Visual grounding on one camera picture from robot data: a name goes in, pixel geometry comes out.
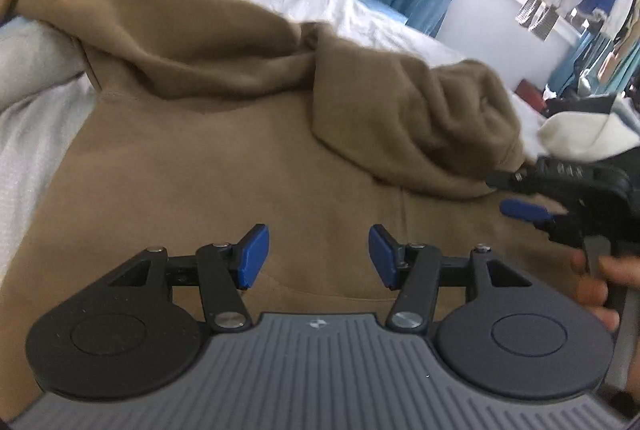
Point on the cream and grey striped garment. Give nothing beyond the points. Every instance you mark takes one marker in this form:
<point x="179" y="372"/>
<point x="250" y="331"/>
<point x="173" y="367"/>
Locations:
<point x="575" y="135"/>

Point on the brown hoodie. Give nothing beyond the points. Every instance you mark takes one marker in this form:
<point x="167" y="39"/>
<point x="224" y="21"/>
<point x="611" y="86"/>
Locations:
<point x="225" y="150"/>

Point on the light blue curtain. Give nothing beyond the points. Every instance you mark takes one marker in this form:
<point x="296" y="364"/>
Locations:
<point x="575" y="65"/>

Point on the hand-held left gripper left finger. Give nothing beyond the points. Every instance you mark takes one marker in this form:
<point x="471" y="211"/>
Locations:
<point x="252" y="256"/>

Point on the person's right hand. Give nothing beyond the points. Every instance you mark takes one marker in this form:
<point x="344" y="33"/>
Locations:
<point x="590" y="295"/>

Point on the dark red box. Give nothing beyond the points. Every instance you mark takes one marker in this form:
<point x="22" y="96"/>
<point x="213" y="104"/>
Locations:
<point x="529" y="94"/>

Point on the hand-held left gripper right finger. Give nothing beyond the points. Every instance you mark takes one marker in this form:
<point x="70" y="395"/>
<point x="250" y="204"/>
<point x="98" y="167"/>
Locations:
<point x="381" y="256"/>

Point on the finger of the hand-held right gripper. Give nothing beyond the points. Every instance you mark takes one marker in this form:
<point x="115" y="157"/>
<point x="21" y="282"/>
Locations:
<point x="525" y="210"/>
<point x="512" y="181"/>

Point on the hanging striped garment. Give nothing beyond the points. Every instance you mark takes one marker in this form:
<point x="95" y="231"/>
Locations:
<point x="537" y="18"/>

